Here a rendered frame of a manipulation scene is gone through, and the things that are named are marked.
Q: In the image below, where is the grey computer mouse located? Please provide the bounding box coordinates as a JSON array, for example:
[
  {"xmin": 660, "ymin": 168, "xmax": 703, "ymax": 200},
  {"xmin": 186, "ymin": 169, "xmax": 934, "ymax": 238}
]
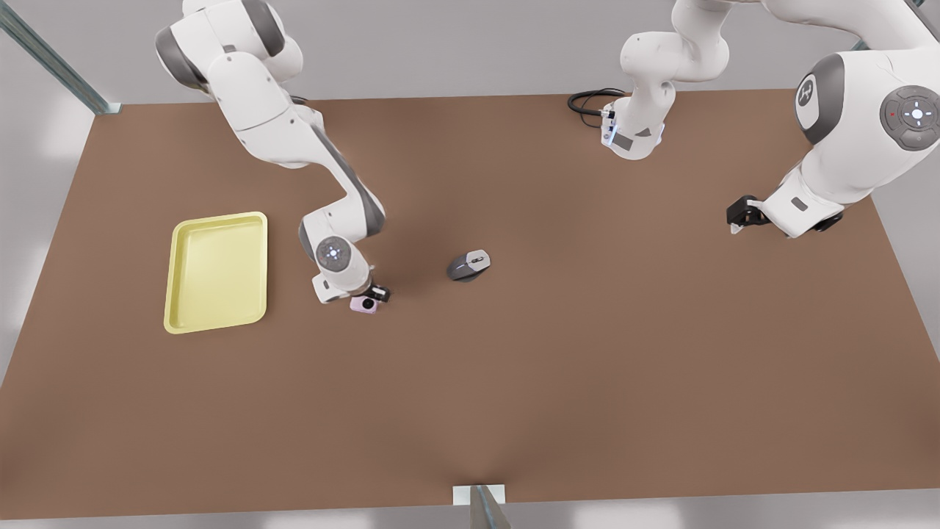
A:
[{"xmin": 446, "ymin": 249, "xmax": 491, "ymax": 283}]

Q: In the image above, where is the yellow rectangular tray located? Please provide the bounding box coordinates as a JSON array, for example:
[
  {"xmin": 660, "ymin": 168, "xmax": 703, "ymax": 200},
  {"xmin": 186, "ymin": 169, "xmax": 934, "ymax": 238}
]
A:
[{"xmin": 163, "ymin": 212, "xmax": 269, "ymax": 335}]

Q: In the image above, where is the black cable loop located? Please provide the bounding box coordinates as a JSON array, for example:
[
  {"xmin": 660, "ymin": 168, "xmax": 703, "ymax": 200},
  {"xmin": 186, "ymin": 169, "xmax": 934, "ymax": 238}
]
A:
[{"xmin": 567, "ymin": 88, "xmax": 627, "ymax": 129}]

